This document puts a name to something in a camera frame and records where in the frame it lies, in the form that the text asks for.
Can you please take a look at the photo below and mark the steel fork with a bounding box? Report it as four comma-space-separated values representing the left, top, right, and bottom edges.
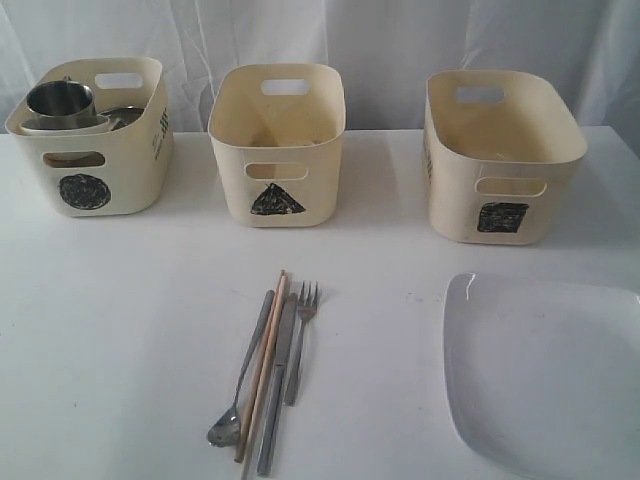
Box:
283, 282, 320, 406

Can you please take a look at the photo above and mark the steel table knife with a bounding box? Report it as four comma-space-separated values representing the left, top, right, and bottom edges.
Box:
256, 293, 298, 477

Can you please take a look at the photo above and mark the long steel spoon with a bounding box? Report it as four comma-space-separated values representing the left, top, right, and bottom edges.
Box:
206, 290, 275, 447

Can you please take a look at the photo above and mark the steel mug with handle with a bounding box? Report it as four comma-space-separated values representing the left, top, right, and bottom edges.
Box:
26, 78, 97, 126

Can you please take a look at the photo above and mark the white ceramic bowl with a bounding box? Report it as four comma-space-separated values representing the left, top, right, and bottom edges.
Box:
5, 115, 111, 168

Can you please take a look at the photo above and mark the cream bin with triangle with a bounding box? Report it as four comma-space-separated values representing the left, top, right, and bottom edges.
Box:
208, 63, 346, 228

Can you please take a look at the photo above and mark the cream bin with square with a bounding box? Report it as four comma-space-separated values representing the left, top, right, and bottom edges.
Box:
423, 70, 588, 245

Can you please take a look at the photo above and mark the cream bin with circle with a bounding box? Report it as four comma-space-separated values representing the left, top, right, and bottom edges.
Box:
5, 57, 173, 217

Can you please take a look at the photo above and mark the white square plate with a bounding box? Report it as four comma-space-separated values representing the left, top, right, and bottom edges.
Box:
443, 273, 639, 479

